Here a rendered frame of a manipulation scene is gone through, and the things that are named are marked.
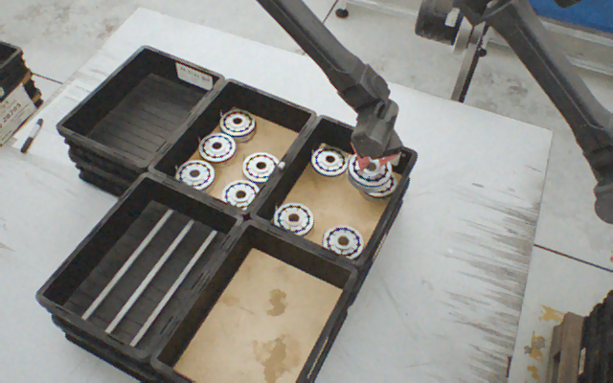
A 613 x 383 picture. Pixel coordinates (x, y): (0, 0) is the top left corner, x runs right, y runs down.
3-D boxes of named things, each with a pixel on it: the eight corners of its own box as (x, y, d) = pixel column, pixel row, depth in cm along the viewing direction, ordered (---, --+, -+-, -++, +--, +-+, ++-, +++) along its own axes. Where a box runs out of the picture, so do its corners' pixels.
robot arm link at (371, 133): (377, 70, 113) (346, 84, 119) (359, 109, 107) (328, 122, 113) (411, 112, 119) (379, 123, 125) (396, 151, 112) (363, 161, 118)
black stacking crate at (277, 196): (317, 141, 169) (320, 114, 160) (411, 179, 162) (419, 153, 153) (249, 242, 147) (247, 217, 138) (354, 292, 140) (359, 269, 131)
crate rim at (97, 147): (145, 49, 176) (144, 43, 175) (228, 81, 169) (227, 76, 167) (55, 133, 154) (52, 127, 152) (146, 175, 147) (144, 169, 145)
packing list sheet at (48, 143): (71, 78, 197) (70, 77, 196) (128, 98, 192) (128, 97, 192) (6, 144, 178) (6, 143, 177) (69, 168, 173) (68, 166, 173)
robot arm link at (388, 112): (403, 99, 118) (376, 90, 119) (394, 122, 114) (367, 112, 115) (397, 121, 124) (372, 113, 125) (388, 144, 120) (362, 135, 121)
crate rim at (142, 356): (146, 175, 147) (144, 169, 145) (246, 222, 139) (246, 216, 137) (34, 303, 124) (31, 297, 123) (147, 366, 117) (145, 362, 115)
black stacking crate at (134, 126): (150, 73, 184) (144, 45, 175) (229, 105, 177) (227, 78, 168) (66, 155, 162) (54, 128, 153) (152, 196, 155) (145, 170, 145)
